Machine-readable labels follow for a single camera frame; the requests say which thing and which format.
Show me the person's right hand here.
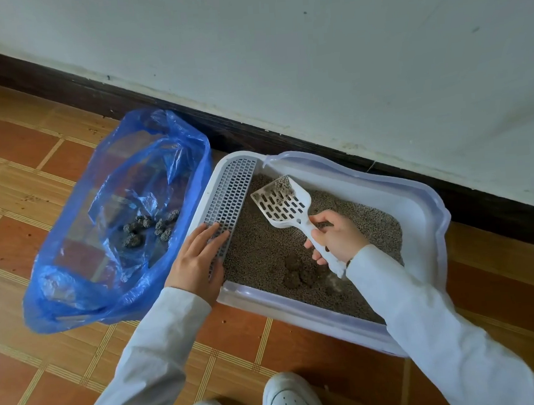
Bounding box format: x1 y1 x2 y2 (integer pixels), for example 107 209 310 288
301 207 373 268

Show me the person's left hand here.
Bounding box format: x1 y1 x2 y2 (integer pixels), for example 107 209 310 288
160 221 236 310

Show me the white slotted litter scoop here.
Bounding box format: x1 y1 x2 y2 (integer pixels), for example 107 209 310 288
249 171 348 286

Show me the white plastic litter box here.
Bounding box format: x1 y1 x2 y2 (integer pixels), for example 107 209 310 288
181 135 463 375

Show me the person's left forearm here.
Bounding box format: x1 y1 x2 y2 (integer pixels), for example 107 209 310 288
63 284 219 405

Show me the person's right forearm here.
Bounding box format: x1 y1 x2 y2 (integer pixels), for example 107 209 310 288
344 232 534 405

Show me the grey cat litter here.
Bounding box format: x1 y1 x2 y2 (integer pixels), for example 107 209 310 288
216 162 410 338

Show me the small litter lump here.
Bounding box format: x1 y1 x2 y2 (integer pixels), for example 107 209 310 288
271 175 295 198

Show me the pile of dark litter clumps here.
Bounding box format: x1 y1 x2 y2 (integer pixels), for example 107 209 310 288
120 209 184 250

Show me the dark wooden baseboard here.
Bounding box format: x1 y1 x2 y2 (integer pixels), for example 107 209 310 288
0 0 534 300

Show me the blue plastic bag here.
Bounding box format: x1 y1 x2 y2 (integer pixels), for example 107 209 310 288
8 104 225 336

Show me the person's right white shoe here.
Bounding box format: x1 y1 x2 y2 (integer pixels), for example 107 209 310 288
260 369 329 405

